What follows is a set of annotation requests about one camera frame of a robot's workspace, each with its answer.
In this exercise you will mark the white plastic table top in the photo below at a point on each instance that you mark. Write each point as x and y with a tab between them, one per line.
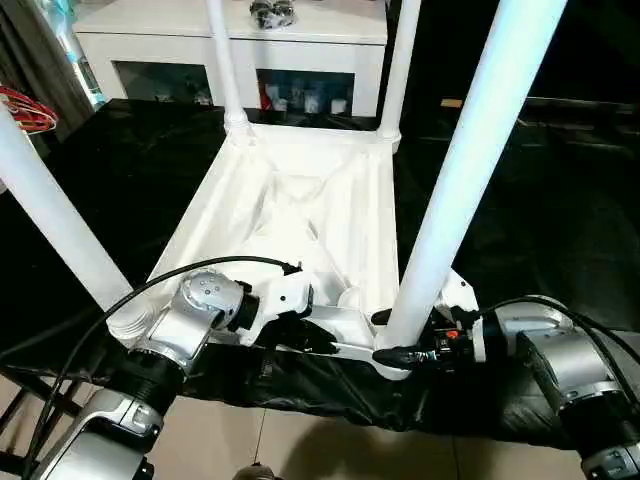
300	200

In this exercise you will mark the white plastic table leg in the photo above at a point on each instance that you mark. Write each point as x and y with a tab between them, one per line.
225	60
398	60
50	220
470	150

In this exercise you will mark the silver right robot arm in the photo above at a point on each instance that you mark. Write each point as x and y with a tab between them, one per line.
570	360

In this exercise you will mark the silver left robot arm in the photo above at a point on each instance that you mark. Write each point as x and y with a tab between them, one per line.
195	300

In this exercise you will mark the black work mat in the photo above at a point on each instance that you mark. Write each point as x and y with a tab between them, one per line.
520	220

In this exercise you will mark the small tan block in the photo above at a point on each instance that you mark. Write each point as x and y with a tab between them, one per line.
452	102

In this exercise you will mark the black flat bar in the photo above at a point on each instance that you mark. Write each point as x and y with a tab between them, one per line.
585	104

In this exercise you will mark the white glass-door cabinet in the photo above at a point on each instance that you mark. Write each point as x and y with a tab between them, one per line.
230	50

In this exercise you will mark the gray metal parts pile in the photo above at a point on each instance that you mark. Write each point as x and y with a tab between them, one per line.
272	12

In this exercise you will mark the black folding table frame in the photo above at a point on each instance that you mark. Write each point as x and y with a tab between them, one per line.
30	420

